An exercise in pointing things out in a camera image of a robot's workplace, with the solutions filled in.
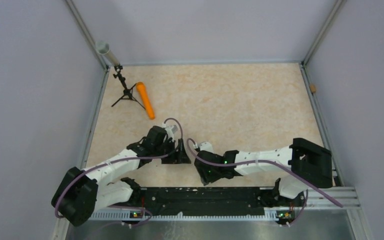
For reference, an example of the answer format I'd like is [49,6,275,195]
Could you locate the white cable duct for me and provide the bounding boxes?
[88,209,280,222]

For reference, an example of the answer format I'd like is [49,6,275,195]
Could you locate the black mini tripod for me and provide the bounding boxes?
[111,65,145,109]

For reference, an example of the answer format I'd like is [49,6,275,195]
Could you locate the small cork piece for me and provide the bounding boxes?
[309,84,317,94]

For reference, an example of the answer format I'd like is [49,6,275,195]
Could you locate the grey tube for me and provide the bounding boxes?
[95,40,121,67]

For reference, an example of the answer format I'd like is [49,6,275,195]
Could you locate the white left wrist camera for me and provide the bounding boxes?
[161,123,179,140]

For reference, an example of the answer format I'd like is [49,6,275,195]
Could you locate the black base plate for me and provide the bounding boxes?
[125,187,305,217]

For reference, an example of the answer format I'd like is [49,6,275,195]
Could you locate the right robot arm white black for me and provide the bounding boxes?
[188,137,333,206]

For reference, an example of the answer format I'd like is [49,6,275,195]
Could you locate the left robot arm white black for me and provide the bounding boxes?
[51,123,191,227]

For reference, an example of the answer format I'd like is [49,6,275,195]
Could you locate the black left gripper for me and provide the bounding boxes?
[153,138,191,164]

